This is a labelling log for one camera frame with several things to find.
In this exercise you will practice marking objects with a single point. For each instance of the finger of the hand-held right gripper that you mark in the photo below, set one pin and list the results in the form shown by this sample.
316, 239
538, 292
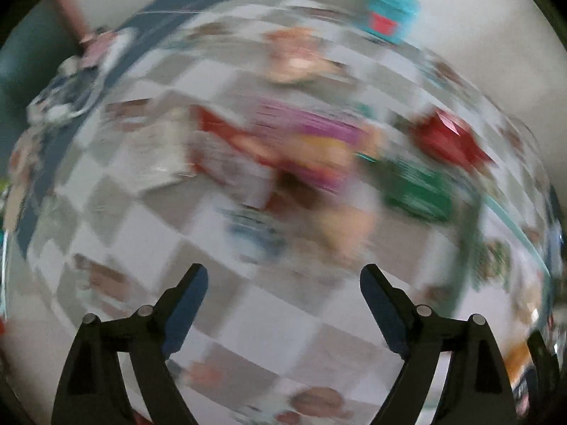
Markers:
544, 363

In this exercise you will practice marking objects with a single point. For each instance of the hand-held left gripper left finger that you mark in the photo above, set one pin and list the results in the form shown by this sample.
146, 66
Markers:
188, 314

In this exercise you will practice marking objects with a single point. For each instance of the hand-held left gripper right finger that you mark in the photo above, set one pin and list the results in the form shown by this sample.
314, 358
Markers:
381, 314

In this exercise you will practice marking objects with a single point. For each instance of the teal-rimmed white box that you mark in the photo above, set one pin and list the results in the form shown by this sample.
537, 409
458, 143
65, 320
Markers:
527, 287

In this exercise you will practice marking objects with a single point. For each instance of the dark green snack packet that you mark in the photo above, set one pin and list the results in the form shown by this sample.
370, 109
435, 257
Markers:
416, 190

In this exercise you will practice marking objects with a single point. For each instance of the red and white snack packet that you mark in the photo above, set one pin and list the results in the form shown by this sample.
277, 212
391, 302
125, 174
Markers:
221, 146

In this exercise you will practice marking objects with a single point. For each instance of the pink snack packet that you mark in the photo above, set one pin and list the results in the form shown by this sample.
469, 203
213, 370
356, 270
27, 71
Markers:
310, 141

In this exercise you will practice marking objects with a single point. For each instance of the orange snack packet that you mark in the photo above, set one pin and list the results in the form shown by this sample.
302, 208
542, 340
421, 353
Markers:
292, 55

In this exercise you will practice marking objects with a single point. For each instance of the turquoise container with red label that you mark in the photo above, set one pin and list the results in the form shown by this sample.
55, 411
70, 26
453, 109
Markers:
392, 13

